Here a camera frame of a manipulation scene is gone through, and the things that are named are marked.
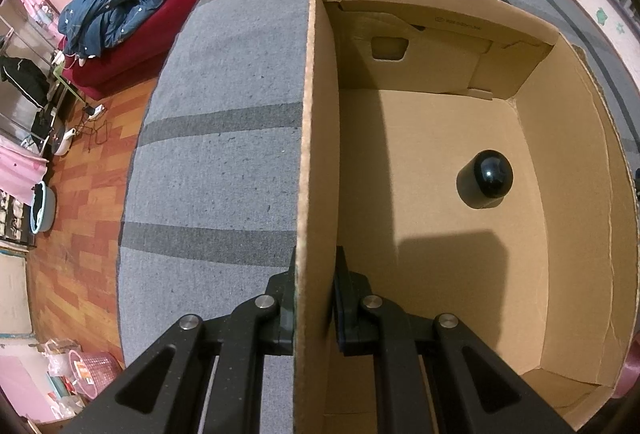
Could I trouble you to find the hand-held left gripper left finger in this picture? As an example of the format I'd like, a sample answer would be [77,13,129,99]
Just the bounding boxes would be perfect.
[60,247,299,434]

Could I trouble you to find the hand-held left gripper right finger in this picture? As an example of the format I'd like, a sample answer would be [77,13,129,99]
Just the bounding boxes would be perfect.
[333,245,576,434]

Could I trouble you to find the brown cardboard box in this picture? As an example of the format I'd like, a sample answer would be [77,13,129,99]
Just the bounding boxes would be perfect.
[292,0,633,434]

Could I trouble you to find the grey plaid blanket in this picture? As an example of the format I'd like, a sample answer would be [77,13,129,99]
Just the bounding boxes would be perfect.
[114,0,640,434]

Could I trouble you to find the black round-top cylinder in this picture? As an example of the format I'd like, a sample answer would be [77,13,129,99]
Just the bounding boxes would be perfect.
[456,149,513,210]

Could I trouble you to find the pink laundry basket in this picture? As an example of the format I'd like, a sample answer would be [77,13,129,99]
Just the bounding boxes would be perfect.
[67,349,123,401]

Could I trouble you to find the white plastic bag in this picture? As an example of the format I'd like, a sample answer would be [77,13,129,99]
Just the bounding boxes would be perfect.
[44,339,76,381]

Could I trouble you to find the light blue basin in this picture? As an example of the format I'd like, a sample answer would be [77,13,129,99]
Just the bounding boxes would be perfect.
[29,181,59,236]

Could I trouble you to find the pink shiny cloth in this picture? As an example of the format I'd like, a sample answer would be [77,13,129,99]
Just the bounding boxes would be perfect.
[612,354,638,402]

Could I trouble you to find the white kettle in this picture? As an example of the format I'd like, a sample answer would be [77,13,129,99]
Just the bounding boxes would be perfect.
[52,128,77,157]

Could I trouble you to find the dark cluttered shelf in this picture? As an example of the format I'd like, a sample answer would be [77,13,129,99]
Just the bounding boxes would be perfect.
[0,191,33,251]

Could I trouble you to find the red sofa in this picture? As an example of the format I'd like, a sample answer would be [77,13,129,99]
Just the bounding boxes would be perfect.
[57,0,251,101]

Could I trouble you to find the pink curtain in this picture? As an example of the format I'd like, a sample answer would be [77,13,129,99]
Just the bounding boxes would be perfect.
[0,137,48,205]

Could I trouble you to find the black bag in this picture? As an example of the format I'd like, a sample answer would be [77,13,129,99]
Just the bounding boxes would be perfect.
[0,57,48,108]

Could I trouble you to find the black wire stand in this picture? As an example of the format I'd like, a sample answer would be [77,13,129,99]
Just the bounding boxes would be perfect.
[82,118,112,148]

